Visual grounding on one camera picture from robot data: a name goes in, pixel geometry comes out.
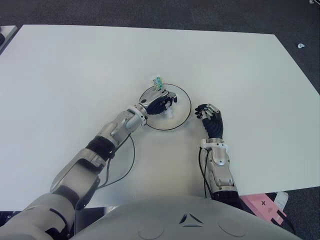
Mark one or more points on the pink box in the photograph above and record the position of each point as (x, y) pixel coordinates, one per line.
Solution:
(262, 203)

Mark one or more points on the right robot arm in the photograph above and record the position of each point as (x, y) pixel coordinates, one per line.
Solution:
(221, 167)

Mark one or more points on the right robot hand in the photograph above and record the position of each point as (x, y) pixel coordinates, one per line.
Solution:
(215, 125)

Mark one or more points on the black rounded object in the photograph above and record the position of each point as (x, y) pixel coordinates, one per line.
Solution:
(1, 39)

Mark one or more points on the grey robot torso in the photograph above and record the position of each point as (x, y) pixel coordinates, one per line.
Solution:
(185, 220)

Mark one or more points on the green toothpaste tube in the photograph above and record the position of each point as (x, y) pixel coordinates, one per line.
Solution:
(157, 81)

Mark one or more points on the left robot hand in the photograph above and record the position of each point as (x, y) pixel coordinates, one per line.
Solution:
(153, 100)

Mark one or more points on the white paper tag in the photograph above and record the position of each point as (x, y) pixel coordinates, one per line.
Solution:
(282, 198)

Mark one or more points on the white plate with black rim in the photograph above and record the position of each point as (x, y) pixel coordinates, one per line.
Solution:
(181, 110)

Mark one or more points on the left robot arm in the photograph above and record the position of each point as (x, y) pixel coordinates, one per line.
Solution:
(105, 135)

